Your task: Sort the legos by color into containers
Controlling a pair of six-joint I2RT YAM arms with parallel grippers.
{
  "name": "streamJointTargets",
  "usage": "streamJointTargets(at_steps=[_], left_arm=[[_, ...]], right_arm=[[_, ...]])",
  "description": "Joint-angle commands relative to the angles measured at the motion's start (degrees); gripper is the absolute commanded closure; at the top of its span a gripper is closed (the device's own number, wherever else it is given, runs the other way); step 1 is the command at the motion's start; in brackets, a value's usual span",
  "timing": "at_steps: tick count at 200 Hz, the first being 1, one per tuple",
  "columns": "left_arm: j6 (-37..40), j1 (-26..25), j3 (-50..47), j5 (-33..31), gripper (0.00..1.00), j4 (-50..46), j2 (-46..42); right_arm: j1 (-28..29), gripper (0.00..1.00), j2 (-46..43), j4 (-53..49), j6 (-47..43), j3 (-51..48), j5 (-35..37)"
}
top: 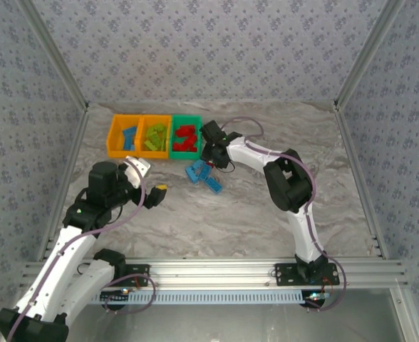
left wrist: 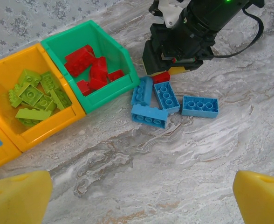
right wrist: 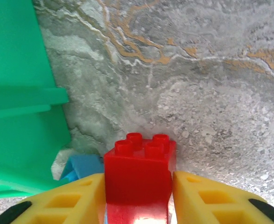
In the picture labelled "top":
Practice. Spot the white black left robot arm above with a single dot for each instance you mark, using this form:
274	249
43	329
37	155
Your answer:
85	281

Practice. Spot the aluminium frame post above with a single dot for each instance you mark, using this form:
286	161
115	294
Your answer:
369	53
55	53

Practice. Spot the green plastic bin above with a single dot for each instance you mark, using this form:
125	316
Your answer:
184	155

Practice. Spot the aluminium side rail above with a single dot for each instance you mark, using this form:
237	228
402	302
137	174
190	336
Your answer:
65	178
360	178

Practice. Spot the small green lego brick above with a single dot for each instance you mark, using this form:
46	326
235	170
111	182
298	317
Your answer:
151	134
156	139

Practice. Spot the small electronics board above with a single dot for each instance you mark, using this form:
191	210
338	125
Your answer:
314	297
115	297

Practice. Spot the aluminium mounting rail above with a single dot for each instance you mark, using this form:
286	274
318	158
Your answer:
209	272

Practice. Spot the small blue lego brick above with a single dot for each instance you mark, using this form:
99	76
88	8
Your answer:
133	147

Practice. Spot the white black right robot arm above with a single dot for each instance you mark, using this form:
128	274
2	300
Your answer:
288	189

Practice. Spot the orange plastic bin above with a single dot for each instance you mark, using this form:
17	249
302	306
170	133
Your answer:
152	154
117	142

